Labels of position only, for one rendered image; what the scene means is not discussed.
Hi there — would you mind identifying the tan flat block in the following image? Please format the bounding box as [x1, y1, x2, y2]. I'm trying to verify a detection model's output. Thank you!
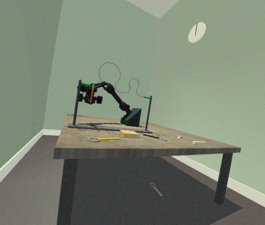
[120, 130, 139, 138]

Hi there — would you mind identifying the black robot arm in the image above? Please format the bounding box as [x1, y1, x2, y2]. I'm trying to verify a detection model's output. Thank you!
[80, 81, 132, 115]

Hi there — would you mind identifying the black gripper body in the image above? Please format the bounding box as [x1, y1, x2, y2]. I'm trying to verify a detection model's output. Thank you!
[79, 93, 102, 104]

